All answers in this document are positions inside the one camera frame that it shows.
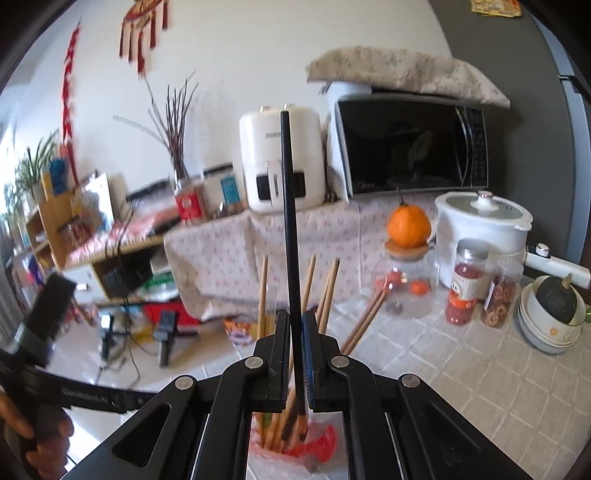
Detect green packet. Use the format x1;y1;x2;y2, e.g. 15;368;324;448
140;271;175;292

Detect red hanging ornament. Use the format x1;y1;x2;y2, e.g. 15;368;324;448
119;0;170;75

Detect red label jar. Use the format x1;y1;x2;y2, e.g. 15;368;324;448
174;176;207;226

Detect white air fryer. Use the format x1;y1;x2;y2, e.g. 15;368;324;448
239;104;327;214

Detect person's left hand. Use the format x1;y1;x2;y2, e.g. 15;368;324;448
0;390;75;480

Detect red box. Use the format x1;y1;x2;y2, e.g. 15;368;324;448
142;301;202;326

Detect grey refrigerator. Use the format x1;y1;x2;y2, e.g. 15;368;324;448
531;14;591;273

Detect wooden shelf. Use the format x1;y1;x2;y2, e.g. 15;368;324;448
21;182;168;305

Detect blue label jar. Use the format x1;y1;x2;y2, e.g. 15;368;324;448
202;163;246;219

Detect dried twigs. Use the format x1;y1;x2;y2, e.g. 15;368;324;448
113;78;200;185

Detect green potted plant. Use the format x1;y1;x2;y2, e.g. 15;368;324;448
4;131;62;220

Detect floral cloth cover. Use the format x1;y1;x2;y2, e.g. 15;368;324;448
305;45;512;110

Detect black microwave oven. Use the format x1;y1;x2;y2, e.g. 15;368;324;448
331;91;490;202

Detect floral tablecloth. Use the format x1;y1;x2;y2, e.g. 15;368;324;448
163;198;446;320

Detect white rice cooker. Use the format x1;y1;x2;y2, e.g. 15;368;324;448
434;189;535;290

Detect red snack plastic jar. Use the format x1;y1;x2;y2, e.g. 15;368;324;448
444;239;490;327

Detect colourful snack packet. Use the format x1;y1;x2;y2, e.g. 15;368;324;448
223;316;258;348

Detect pink utensil holder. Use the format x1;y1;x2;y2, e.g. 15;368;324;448
248;408;348;480

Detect orange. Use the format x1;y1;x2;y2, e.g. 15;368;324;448
386;203;433;248

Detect red plastic utensil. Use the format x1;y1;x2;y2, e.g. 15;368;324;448
291;424;339;463

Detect stack of white bowls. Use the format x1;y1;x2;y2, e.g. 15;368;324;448
516;274;588;355

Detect grey patterned table cloth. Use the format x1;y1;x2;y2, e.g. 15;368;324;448
247;277;591;480

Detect white appliance handle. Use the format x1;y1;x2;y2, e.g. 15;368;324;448
524;242;591;290

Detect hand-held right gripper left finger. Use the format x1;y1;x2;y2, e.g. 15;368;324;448
65;310;293;480

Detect red hanging banner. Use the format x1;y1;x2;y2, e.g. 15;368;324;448
61;22;82;183

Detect dried fruit ring jar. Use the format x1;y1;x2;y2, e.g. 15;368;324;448
480;258;526;329

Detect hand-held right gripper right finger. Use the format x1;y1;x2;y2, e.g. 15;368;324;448
301;311;533;480

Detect green pumpkin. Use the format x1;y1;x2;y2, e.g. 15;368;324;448
537;272;585;327

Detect glass jar with cork lid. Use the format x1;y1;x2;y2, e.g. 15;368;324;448
370;241;440;320

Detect black chopstick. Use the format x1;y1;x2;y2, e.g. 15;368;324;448
279;110;309;441

